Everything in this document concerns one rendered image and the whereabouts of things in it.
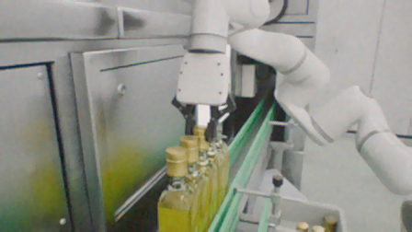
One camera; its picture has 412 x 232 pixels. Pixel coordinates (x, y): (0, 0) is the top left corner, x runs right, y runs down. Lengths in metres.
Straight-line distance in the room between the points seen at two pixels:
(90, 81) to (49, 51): 0.07
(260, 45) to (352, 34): 3.60
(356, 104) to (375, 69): 3.61
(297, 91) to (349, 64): 3.57
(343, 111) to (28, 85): 0.64
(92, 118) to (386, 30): 4.09
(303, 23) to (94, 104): 1.19
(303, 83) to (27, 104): 0.58
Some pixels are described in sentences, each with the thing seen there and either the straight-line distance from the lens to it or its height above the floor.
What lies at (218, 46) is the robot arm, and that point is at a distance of 0.57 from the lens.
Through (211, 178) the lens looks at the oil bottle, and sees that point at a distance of 0.60.
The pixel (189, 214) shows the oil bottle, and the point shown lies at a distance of 0.52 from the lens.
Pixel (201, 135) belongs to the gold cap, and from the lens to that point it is 0.57.
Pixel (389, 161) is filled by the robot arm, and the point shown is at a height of 1.10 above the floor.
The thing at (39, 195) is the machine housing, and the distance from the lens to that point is 0.50.
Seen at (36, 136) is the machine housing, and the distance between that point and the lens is 0.47.
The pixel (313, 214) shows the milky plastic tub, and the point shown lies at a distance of 1.01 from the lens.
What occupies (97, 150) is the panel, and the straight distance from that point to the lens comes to 0.51.
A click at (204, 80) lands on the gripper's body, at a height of 1.26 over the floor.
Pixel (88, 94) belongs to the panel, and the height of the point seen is 1.26.
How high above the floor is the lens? 1.34
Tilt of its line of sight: 17 degrees down
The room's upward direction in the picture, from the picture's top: straight up
